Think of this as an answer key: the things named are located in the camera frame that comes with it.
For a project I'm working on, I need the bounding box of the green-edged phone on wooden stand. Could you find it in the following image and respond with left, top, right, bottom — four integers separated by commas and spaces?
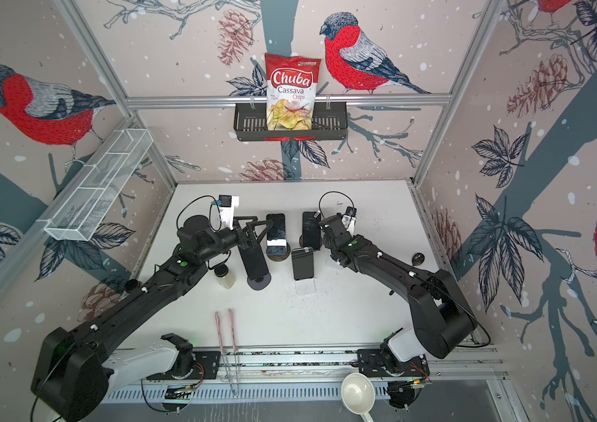
266, 213, 288, 246

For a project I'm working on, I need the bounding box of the grey round phone stand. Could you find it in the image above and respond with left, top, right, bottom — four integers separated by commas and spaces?
247, 274, 272, 291

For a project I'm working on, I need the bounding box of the round wooden stand left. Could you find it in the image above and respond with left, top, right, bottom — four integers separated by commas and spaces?
266, 244, 291, 262

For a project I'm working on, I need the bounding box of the purple phone on wooden stand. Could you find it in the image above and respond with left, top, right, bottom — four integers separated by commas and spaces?
300, 211, 322, 251

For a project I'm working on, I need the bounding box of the black phone on grey stand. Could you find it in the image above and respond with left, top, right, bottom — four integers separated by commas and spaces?
238, 242, 269, 282

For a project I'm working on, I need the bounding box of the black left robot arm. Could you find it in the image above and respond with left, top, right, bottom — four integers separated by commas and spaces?
31, 215, 273, 421

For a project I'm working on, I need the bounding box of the black phone with teal edge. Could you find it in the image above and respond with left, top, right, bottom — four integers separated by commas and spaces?
291, 246, 314, 281

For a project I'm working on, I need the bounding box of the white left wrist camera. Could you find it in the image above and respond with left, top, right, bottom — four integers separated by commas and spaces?
217, 194, 240, 230

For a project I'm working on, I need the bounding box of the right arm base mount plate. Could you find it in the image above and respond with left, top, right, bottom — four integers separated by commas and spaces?
354, 348, 430, 379

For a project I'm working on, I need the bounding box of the aluminium frame corner post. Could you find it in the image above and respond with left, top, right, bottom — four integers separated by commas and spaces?
55, 0, 178, 186

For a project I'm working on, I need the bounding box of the pink chopstick right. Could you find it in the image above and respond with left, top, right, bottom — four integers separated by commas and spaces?
228, 309, 240, 397

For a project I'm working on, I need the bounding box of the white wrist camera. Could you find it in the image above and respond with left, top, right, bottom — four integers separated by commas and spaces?
342, 207, 356, 236
217, 194, 240, 230

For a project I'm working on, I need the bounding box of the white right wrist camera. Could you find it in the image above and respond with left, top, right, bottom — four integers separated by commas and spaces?
342, 207, 356, 236

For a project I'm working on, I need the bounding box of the black wire wall basket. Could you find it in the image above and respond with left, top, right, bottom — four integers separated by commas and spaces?
233, 102, 349, 142

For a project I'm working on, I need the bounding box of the white folding phone stand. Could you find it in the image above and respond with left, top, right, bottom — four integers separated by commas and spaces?
295, 279, 316, 295

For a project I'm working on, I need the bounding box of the white mesh wall shelf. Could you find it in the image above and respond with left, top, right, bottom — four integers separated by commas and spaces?
44, 128, 153, 241

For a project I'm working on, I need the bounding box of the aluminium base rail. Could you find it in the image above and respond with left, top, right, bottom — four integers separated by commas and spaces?
103, 346, 507, 411

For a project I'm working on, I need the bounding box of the white ladle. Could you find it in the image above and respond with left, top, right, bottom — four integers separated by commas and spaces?
341, 373, 376, 422

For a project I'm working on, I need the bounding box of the red Chuba cassava chips bag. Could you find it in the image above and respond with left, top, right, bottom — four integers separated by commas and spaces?
265, 54, 321, 131

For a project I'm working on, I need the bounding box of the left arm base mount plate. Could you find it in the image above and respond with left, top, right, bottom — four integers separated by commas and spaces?
147, 333, 221, 382

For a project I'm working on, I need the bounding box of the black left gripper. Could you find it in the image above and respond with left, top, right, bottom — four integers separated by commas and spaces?
198, 213, 272, 264

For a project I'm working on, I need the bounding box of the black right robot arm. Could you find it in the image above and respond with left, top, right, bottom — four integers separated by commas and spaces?
319, 214, 478, 359

